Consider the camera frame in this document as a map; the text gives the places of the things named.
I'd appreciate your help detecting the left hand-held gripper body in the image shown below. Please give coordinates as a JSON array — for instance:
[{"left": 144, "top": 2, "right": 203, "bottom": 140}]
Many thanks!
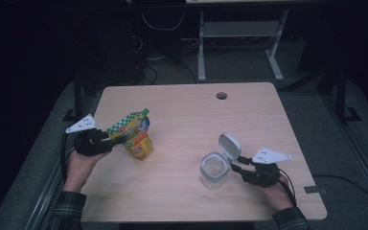
[{"left": 65, "top": 113, "right": 115, "bottom": 157}]

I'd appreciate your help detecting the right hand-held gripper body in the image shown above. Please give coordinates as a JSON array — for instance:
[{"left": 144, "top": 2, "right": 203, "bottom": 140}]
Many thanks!
[{"left": 242, "top": 147, "right": 292, "bottom": 189}]

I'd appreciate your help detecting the yellow green spout pouch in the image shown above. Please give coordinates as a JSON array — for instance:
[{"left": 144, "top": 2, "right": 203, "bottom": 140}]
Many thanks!
[{"left": 105, "top": 107, "right": 154, "bottom": 161}]

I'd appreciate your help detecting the clear container with white lid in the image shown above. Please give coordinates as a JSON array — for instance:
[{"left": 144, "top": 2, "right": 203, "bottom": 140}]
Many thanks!
[{"left": 199, "top": 132, "right": 242, "bottom": 192}]

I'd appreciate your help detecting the person's right hand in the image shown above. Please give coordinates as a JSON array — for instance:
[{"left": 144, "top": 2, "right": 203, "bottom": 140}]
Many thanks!
[{"left": 261, "top": 174, "right": 295, "bottom": 212}]

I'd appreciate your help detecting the person's left hand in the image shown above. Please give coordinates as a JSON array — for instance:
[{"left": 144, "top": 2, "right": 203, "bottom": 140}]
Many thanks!
[{"left": 64, "top": 149, "right": 111, "bottom": 194}]

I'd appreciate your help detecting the black metal stand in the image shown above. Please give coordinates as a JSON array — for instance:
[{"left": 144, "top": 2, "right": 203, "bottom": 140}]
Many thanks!
[
  {"left": 61, "top": 75, "right": 85, "bottom": 124},
  {"left": 334, "top": 65, "right": 362, "bottom": 124}
]

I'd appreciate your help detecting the grey tape strip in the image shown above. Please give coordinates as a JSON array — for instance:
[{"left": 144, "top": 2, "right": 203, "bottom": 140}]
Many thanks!
[{"left": 304, "top": 185, "right": 328, "bottom": 195}]

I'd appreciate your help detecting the right hand-held gripper black cable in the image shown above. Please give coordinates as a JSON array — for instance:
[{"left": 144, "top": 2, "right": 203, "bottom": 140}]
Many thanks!
[{"left": 277, "top": 168, "right": 298, "bottom": 208}]

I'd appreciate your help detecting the aluminium floor rail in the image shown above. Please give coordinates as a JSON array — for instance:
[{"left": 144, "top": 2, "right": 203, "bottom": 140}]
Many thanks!
[
  {"left": 23, "top": 95, "right": 102, "bottom": 230},
  {"left": 319, "top": 92, "right": 368, "bottom": 212}
]

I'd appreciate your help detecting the looped black floor cable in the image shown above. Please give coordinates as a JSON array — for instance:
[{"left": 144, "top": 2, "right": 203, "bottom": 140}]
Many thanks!
[{"left": 142, "top": 61, "right": 199, "bottom": 85}]

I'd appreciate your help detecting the white hanging cable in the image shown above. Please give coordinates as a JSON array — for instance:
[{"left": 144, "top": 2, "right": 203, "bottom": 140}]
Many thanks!
[{"left": 141, "top": 11, "right": 186, "bottom": 32}]

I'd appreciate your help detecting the white metal desk frame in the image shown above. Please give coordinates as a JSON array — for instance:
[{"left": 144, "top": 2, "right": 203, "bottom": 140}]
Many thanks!
[{"left": 185, "top": 0, "right": 320, "bottom": 83}]

